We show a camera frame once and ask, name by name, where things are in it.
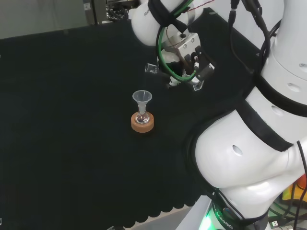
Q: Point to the clear plastic funnel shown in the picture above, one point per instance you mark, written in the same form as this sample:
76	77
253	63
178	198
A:
142	97

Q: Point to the clear round-bottom flask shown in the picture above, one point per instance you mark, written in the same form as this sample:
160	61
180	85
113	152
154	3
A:
142	118

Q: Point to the black bench cloth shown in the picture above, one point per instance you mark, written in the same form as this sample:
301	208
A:
72	119

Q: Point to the grey cabinet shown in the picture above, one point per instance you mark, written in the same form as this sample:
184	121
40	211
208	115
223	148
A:
94	12

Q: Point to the silver plug connector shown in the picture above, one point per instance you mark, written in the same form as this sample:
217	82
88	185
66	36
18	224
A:
275	223

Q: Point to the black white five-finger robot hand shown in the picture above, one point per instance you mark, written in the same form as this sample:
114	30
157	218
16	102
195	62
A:
204	69

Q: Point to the yellow stop button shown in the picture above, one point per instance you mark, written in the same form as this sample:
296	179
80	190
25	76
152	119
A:
293	189

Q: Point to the clear glass graduated cylinder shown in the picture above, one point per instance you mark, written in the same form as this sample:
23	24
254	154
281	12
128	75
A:
150	68

